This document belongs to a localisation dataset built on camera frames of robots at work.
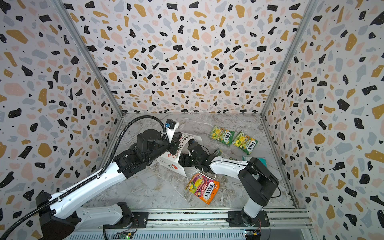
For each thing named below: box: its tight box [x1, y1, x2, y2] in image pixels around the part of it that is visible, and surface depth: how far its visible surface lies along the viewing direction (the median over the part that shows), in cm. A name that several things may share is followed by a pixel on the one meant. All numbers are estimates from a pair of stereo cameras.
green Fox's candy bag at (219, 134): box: [209, 125, 236, 146], surface depth 108 cm
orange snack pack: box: [185, 173, 220, 205], surface depth 84 cm
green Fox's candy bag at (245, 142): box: [231, 131, 259, 155], surface depth 105 cm
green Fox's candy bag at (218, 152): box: [214, 149, 224, 156], surface depth 99 cm
